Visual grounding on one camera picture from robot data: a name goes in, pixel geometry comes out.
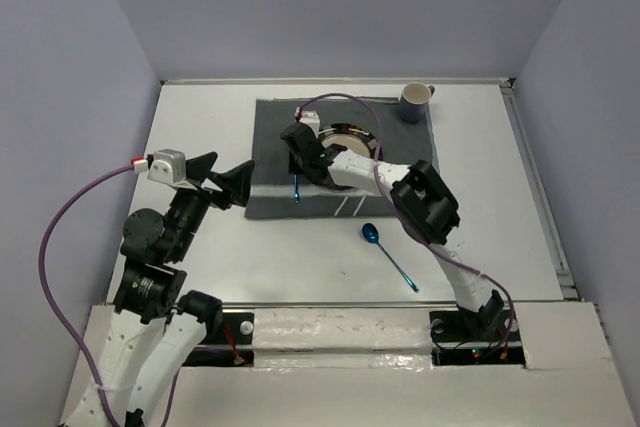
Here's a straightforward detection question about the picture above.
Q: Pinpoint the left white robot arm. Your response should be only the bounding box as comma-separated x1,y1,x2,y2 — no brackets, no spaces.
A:
63,149,255,426

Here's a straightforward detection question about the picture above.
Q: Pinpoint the dark rimmed dinner plate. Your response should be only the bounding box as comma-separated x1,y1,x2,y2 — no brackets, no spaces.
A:
317,121,384,192

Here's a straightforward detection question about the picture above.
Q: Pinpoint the purple cable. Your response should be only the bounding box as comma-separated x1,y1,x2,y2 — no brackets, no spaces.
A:
299,92,516,363
38,159,179,427

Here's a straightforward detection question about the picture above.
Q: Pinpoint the blue metal spoon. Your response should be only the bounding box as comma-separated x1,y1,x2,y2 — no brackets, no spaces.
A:
361,222,420,293

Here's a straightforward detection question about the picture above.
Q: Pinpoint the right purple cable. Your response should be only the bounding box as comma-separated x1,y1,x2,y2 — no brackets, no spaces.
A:
299,92,516,363

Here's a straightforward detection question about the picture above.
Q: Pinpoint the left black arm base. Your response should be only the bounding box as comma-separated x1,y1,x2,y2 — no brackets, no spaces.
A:
185,311,255,368

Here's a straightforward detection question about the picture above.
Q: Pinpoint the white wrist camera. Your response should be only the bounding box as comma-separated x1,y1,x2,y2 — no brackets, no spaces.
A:
131,149,189,188
294,107,321,136

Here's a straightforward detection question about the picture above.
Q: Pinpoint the blue metal fork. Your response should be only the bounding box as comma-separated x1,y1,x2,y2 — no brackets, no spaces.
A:
293,174,301,203

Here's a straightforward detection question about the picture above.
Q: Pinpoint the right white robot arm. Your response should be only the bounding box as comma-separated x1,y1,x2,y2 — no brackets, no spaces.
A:
280,122,504,339

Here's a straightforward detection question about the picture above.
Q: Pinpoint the grey striped cloth placemat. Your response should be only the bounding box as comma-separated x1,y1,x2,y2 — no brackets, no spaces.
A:
245,97,439,220

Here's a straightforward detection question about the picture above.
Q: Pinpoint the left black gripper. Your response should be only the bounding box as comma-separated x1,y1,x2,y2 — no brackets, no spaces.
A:
168,150,256,259

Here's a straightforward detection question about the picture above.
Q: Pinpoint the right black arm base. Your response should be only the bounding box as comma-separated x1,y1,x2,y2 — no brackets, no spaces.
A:
429,310,526,367

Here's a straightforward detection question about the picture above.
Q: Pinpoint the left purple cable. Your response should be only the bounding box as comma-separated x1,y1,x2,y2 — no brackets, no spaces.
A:
38,159,179,427

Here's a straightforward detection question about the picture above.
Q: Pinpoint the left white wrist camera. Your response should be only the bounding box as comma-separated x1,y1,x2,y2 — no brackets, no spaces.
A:
131,149,189,188

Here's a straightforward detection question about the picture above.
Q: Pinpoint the purple ceramic mug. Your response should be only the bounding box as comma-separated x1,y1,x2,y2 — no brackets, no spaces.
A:
398,82,436,124

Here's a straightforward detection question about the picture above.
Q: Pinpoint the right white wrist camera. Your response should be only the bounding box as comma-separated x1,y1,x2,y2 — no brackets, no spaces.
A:
294,107,321,136

